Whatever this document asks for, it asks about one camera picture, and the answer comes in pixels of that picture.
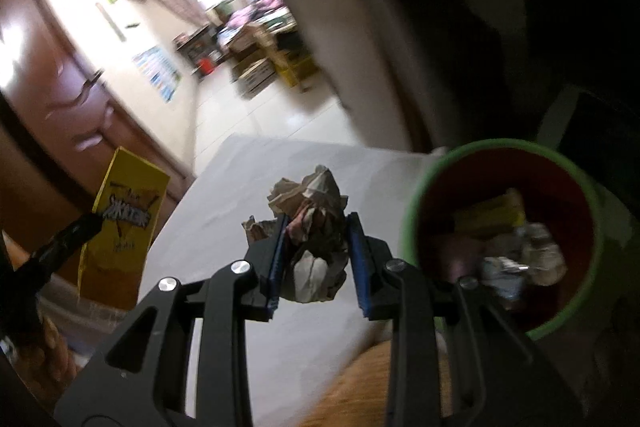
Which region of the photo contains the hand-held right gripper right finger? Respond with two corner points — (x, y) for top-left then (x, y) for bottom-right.
(346, 212), (586, 427)

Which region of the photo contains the long black wall hanging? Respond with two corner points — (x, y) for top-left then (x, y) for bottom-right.
(96, 3), (127, 44)

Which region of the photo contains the white paper wrapper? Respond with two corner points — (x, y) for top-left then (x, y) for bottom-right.
(241, 164), (351, 305)

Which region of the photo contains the dark wooden desk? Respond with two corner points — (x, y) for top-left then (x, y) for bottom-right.
(174, 24), (218, 62)

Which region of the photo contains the dark brown wardrobe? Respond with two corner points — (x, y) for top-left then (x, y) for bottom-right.
(235, 0), (451, 152)

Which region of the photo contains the wall poster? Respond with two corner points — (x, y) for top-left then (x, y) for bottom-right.
(132, 46), (182, 102)

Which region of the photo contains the yellow carton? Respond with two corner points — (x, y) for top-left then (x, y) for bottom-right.
(452, 189), (526, 238)

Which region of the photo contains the bed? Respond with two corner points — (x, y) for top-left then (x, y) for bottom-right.
(217, 0), (296, 48)

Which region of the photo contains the yellow plastic crate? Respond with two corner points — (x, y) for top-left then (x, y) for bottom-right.
(275, 52), (320, 92)

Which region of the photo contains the cardboard box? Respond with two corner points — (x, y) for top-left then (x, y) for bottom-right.
(235, 59), (277, 100)

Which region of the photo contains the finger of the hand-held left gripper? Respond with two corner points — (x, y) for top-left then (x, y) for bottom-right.
(12, 212), (106, 289)

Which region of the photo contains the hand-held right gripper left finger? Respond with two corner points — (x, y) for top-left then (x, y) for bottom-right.
(52, 213), (291, 427)

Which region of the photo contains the pink blanket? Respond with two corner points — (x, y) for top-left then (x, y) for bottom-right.
(235, 0), (281, 20)

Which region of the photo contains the green-rimmed red bin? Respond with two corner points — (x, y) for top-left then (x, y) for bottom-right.
(399, 138), (608, 342)

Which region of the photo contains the yellow snack box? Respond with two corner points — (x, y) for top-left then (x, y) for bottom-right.
(77, 146), (172, 310)

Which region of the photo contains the brown wooden door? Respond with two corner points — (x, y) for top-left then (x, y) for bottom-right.
(0, 0), (196, 208)

